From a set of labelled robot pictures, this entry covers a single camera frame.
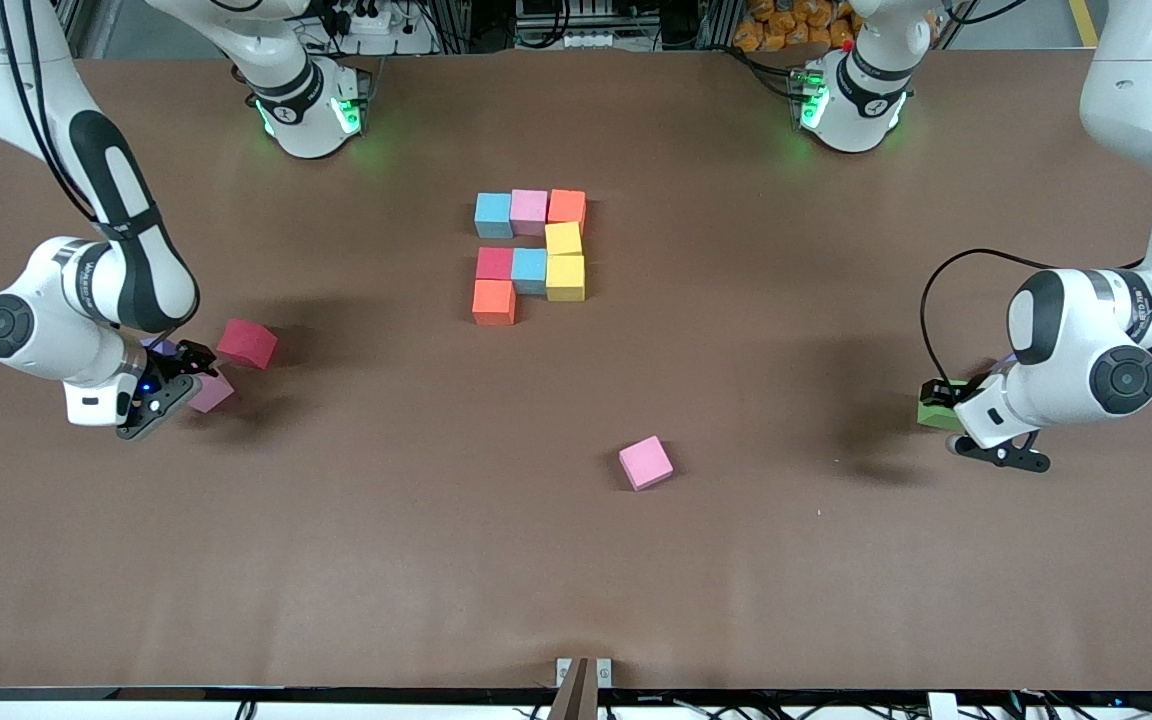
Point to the yellow foam cube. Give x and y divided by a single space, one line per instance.
566 278
563 238

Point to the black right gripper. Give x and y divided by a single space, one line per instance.
179 362

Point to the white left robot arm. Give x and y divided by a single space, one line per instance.
1076 350

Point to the green foam cube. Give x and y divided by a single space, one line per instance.
936 415

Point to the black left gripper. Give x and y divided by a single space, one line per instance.
939 391

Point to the brown camera mount post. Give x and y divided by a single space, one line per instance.
576 700

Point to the red foam cube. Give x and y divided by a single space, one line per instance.
494 263
247 345

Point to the pink foam cube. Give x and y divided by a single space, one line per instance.
214 393
646 462
529 212

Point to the orange foam cube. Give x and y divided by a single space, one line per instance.
494 302
567 205

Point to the white power strip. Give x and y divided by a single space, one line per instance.
376 22

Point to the blue foam cube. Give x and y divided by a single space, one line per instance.
493 215
530 268

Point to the small metal bracket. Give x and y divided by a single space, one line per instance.
564 672

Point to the white socket strip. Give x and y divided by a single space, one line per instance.
586 42

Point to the bag of orange items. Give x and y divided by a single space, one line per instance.
786 25

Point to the small white block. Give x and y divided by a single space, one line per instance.
941 706

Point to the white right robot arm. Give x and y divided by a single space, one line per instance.
66 320

